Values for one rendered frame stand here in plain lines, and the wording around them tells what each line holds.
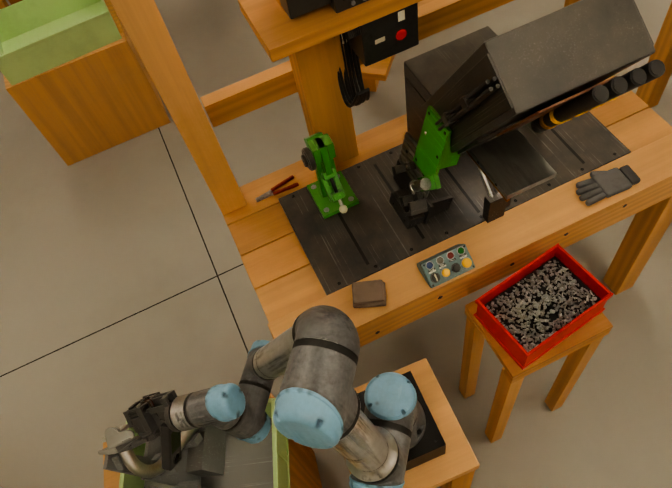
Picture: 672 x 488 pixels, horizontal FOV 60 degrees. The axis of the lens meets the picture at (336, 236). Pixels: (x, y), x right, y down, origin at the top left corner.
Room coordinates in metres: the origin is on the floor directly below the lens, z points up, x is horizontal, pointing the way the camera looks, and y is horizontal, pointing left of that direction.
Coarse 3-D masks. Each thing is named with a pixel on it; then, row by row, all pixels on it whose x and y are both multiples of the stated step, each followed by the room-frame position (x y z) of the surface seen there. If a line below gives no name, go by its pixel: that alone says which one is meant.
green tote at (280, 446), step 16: (272, 400) 0.56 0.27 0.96; (272, 416) 0.51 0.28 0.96; (272, 432) 0.47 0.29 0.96; (144, 448) 0.55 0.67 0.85; (272, 448) 0.43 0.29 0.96; (288, 448) 0.46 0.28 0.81; (288, 464) 0.42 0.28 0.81; (128, 480) 0.45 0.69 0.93; (144, 480) 0.47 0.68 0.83; (288, 480) 0.38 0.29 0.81
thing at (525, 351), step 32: (544, 256) 0.79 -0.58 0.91; (512, 288) 0.74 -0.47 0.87; (544, 288) 0.71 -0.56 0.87; (576, 288) 0.69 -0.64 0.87; (480, 320) 0.68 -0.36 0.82; (512, 320) 0.64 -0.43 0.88; (544, 320) 0.61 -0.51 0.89; (576, 320) 0.58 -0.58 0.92; (512, 352) 0.56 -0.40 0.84; (544, 352) 0.54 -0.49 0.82
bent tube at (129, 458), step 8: (184, 432) 0.52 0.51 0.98; (192, 432) 0.52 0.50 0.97; (104, 440) 0.48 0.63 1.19; (184, 440) 0.50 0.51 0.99; (120, 456) 0.45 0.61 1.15; (128, 456) 0.44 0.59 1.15; (128, 464) 0.43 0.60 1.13; (136, 464) 0.43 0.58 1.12; (144, 464) 0.43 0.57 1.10; (152, 464) 0.44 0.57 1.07; (160, 464) 0.44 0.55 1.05; (136, 472) 0.41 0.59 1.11; (144, 472) 0.41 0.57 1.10; (152, 472) 0.42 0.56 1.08; (160, 472) 0.42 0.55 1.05
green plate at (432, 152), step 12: (432, 108) 1.14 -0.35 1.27; (432, 120) 1.12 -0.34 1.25; (432, 132) 1.10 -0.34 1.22; (444, 132) 1.06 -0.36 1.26; (420, 144) 1.13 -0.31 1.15; (432, 144) 1.09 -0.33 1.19; (444, 144) 1.04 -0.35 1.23; (420, 156) 1.12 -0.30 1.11; (432, 156) 1.07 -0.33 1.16; (444, 156) 1.05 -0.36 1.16; (456, 156) 1.06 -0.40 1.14; (420, 168) 1.10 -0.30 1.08; (432, 168) 1.05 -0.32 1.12
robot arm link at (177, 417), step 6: (180, 396) 0.50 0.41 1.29; (186, 396) 0.49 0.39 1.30; (174, 402) 0.48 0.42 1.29; (180, 402) 0.48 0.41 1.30; (174, 408) 0.47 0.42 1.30; (180, 408) 0.46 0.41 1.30; (174, 414) 0.46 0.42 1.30; (180, 414) 0.45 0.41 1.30; (174, 420) 0.45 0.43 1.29; (180, 420) 0.44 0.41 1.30; (180, 426) 0.43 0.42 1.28; (186, 426) 0.43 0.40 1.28
